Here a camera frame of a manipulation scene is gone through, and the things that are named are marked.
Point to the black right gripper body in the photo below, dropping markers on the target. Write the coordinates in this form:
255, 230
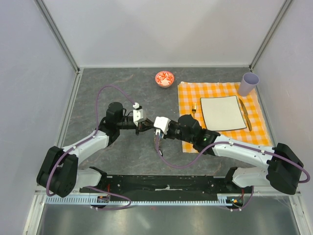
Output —
174, 131

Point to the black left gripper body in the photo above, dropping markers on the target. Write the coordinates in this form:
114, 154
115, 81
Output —
139, 128

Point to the large keyring with keys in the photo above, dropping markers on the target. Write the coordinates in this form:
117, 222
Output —
157, 141

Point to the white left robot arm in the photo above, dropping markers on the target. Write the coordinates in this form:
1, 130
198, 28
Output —
60, 173

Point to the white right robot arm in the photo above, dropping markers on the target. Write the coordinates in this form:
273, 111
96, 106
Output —
278, 166

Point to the gold fork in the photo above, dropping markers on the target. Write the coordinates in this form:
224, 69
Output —
194, 109

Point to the white square plate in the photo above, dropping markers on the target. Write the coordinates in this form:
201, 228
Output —
222, 113

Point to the orange checkered cloth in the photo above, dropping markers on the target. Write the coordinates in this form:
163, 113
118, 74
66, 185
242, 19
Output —
190, 93

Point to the red patterned bowl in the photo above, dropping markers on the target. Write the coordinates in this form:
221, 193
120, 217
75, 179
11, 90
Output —
164, 79

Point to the gold knife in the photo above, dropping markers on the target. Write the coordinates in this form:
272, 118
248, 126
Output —
246, 115

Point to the lilac plastic cup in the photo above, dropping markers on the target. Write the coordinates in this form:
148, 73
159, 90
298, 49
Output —
248, 83

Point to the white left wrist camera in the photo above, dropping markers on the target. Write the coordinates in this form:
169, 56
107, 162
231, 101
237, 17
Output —
139, 115

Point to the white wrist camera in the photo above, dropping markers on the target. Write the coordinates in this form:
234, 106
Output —
162, 123
139, 115

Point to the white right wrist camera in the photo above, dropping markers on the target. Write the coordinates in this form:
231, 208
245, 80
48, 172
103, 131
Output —
162, 123

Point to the white cable duct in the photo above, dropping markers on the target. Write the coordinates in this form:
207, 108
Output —
95, 200

